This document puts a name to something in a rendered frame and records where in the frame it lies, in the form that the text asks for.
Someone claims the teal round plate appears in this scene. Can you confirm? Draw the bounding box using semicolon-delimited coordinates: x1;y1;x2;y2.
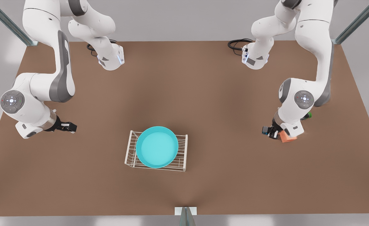
136;126;179;169

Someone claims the orange button switch box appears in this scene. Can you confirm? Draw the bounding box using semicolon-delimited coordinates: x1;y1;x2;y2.
279;130;298;143

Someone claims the black cable loop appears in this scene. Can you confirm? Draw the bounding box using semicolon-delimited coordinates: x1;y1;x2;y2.
87;39;118;57
228;38;255;57

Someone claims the white wire dish rack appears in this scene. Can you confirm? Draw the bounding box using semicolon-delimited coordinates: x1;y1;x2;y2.
124;130;188;172

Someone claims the silver frame post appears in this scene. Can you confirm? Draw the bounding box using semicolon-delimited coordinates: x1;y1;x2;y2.
175;207;198;226
0;0;38;47
331;0;369;45

